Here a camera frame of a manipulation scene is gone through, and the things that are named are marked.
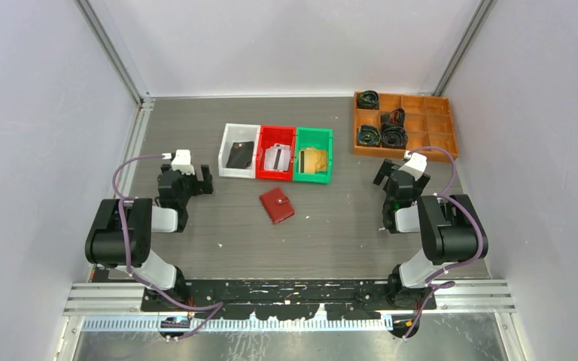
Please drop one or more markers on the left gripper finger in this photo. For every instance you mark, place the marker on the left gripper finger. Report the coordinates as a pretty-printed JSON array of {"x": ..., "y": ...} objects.
[
  {"x": 206, "y": 184},
  {"x": 192, "y": 185}
]

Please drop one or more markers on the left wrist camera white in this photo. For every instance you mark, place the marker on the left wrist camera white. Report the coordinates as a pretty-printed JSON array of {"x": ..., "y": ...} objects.
[{"x": 180, "y": 160}]

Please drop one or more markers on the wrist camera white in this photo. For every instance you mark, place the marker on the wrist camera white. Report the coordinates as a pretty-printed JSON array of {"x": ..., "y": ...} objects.
[
  {"x": 180, "y": 160},
  {"x": 414, "y": 164}
]

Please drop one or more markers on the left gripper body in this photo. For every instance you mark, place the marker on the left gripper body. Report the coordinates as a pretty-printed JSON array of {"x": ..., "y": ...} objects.
[{"x": 184, "y": 197}]

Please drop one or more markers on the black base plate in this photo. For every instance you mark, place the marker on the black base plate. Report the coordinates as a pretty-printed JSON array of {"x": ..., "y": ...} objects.
[{"x": 286, "y": 299}]

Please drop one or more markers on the red leather card holder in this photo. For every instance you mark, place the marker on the red leather card holder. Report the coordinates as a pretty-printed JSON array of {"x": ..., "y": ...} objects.
[{"x": 277, "y": 205}]

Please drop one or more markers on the orange compartment tray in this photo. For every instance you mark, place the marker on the orange compartment tray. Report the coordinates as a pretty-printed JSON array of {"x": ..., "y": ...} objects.
[{"x": 429, "y": 125}]

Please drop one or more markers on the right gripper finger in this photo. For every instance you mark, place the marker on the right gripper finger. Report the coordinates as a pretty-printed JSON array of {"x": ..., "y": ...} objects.
[
  {"x": 420, "y": 184},
  {"x": 384, "y": 171}
]

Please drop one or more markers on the green plastic bin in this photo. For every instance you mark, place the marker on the green plastic bin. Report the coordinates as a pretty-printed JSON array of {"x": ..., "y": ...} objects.
[{"x": 318, "y": 138}]

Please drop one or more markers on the gold credit card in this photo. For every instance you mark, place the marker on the gold credit card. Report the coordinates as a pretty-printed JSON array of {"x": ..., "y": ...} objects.
[{"x": 312, "y": 160}]

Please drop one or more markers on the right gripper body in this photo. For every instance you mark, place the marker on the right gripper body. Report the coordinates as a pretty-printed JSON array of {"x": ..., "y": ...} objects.
[{"x": 387, "y": 188}]

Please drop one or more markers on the black credit card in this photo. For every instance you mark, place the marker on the black credit card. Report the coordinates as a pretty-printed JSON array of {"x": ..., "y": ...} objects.
[{"x": 240, "y": 155}]

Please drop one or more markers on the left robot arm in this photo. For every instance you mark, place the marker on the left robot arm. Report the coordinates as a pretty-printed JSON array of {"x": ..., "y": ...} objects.
[{"x": 120, "y": 236}]

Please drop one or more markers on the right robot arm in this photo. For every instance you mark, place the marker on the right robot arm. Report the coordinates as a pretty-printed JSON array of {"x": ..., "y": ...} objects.
[{"x": 449, "y": 228}]

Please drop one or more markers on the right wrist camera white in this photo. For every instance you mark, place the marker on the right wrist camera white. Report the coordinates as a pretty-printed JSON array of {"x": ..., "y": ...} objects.
[{"x": 414, "y": 164}]

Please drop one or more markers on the white credit card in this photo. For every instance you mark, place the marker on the white credit card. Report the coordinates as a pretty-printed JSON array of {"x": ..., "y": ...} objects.
[{"x": 277, "y": 157}]

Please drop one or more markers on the white plastic bin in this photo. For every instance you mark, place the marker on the white plastic bin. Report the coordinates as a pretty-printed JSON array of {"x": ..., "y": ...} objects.
[{"x": 235, "y": 132}]

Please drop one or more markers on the red plastic bin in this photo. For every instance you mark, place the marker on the red plastic bin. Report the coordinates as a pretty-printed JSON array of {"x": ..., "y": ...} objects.
[{"x": 270, "y": 135}]

